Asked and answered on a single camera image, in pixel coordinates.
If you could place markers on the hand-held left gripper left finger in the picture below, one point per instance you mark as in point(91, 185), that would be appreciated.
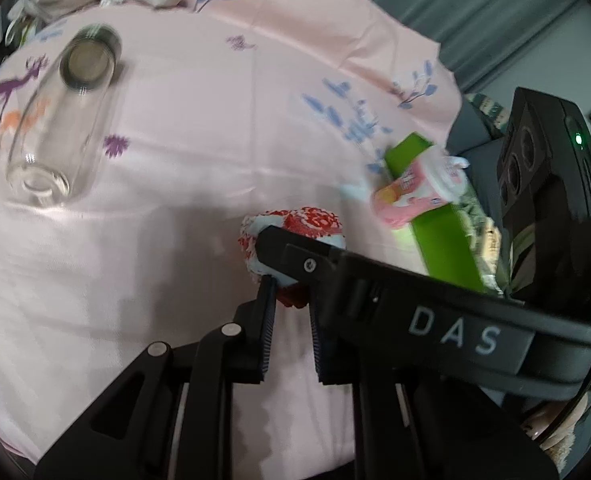
point(268, 330)

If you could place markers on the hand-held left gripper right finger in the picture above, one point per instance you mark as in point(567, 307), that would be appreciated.
point(320, 355)

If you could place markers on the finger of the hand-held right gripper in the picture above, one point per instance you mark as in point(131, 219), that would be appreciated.
point(290, 255)

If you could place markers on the green cardboard box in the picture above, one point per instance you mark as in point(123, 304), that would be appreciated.
point(440, 240)

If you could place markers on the person's right forearm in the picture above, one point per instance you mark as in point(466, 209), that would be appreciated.
point(578, 447)

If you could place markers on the person's right hand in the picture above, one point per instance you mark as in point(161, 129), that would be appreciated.
point(538, 420)

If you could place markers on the cream printed tissue pack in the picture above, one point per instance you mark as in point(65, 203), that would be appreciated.
point(490, 247)

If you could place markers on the pink plastic container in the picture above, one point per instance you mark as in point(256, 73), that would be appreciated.
point(405, 195)

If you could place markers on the pink printed sheet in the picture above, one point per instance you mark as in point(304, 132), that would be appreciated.
point(200, 110)

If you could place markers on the grey sofa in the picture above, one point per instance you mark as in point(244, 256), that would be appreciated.
point(475, 135)

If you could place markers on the patterned pillow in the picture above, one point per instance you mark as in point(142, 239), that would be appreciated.
point(490, 110)

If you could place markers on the clear glass bottle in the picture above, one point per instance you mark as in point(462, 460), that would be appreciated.
point(55, 125)

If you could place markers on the grey blue curtain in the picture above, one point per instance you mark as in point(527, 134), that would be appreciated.
point(450, 10)

